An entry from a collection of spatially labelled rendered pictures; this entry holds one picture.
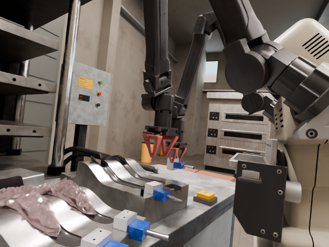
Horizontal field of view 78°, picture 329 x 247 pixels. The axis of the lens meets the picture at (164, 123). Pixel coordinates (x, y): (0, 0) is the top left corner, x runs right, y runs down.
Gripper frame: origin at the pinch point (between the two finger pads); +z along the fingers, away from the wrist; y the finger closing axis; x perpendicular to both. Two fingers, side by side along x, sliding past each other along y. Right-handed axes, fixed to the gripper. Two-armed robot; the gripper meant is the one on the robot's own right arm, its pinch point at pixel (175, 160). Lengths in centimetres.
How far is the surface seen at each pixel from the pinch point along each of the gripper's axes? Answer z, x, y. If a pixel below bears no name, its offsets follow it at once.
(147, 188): 4.7, 10.8, 31.6
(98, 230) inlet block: 7, 19, 56
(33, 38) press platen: -56, -70, 41
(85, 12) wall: -260, -384, -163
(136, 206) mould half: 9.3, 10.9, 36.0
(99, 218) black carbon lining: 9.8, 9.5, 48.1
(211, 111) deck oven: -76, -198, -483
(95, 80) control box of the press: -44, -73, -1
